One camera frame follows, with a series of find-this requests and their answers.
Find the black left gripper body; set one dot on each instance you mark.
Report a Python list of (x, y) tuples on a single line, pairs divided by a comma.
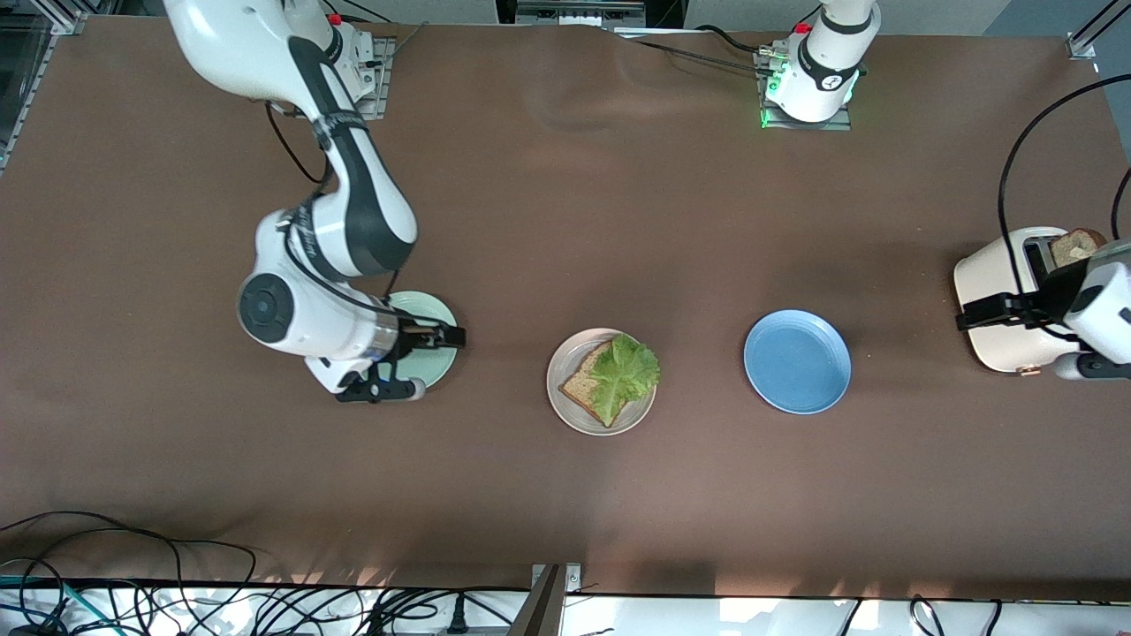
[(1049, 298)]

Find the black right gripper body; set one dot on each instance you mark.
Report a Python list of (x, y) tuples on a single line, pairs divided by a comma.
[(413, 337)]

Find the brown bread slice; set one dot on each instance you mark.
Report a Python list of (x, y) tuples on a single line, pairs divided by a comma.
[(579, 384), (1074, 250)]

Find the green lettuce leaf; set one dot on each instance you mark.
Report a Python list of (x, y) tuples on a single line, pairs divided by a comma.
[(623, 371)]

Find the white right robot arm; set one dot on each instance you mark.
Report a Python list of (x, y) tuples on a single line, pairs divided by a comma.
[(230, 44)]

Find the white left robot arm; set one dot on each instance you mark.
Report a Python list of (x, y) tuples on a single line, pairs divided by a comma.
[(826, 62)]

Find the green plate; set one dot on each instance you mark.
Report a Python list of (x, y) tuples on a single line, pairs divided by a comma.
[(442, 371)]

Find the beige plate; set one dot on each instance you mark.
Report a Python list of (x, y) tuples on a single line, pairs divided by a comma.
[(565, 353)]

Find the blue plate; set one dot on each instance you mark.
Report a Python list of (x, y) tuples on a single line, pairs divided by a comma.
[(797, 362)]

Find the white toaster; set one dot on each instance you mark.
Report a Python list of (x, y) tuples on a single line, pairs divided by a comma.
[(990, 274)]

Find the black power plug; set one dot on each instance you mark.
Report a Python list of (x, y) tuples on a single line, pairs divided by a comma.
[(457, 618)]

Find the grey power strip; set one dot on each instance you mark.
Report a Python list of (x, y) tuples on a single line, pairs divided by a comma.
[(579, 11)]

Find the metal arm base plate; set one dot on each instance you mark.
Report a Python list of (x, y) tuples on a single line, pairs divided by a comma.
[(380, 79), (839, 122)]

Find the aluminium frame rail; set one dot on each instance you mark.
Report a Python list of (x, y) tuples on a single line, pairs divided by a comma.
[(69, 25), (1082, 49)]

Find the aluminium profile post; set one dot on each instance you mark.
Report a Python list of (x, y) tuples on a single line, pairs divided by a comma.
[(548, 609)]

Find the black metal frame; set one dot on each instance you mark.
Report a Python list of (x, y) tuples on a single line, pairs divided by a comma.
[(504, 11)]

